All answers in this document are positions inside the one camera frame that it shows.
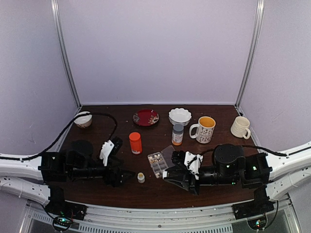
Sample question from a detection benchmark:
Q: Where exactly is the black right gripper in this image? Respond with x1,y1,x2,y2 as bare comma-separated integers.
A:
164,165,238,196

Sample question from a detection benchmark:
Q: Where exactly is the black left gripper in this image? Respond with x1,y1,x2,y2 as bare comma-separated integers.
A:
69,156,136,187

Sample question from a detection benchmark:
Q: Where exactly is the orange pill bottle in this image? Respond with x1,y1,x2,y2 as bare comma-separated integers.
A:
129,132,142,154

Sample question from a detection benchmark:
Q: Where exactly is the small white dropper bottle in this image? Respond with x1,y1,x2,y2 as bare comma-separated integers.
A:
137,172,145,183

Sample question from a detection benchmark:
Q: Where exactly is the grey cap pill bottle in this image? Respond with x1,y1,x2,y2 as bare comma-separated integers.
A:
172,124,184,146

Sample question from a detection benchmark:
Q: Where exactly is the clear plastic pill organizer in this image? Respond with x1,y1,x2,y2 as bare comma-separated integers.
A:
147,145,175,179

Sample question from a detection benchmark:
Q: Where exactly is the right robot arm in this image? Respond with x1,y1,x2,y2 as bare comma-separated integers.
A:
162,143,311,215

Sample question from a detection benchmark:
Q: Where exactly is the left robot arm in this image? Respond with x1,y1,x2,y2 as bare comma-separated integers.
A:
0,137,135,216

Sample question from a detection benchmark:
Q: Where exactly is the cream ribbed mug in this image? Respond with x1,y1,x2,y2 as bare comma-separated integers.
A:
230,116,251,140

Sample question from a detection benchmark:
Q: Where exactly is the white ceramic bowl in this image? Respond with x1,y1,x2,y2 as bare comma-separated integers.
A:
74,111,92,128

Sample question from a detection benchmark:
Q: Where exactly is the floral mug yellow inside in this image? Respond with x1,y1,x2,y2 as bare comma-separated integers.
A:
189,116,216,144

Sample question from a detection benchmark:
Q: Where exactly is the white scalloped bowl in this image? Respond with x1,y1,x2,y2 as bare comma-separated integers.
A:
169,108,192,126

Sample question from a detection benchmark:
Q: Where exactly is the red floral plate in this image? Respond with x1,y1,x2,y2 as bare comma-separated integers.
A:
132,109,159,127

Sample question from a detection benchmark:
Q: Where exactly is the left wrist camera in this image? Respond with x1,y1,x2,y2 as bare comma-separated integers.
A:
99,137,123,166

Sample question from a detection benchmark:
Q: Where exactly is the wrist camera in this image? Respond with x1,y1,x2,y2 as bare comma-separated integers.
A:
171,150,203,180
99,137,123,166

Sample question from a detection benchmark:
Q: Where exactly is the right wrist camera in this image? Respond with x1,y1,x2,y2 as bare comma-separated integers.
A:
171,150,203,180

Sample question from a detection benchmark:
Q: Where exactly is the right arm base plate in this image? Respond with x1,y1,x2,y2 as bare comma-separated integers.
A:
232,200,274,220

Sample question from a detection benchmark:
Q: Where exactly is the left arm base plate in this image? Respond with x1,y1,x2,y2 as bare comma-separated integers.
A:
44,200,87,220

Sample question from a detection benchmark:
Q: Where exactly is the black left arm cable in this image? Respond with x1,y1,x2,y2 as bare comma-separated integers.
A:
0,112,119,162

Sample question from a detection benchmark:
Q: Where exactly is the aluminium front rail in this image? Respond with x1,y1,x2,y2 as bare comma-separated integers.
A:
17,195,302,233

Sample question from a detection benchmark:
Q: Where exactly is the right aluminium frame post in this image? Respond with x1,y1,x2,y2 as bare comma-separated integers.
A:
235,0,265,109

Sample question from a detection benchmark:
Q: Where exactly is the aluminium frame post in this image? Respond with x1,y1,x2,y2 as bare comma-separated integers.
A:
51,0,81,108
235,0,265,109

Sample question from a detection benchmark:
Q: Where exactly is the left aluminium frame post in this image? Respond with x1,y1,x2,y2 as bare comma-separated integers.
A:
51,0,81,108

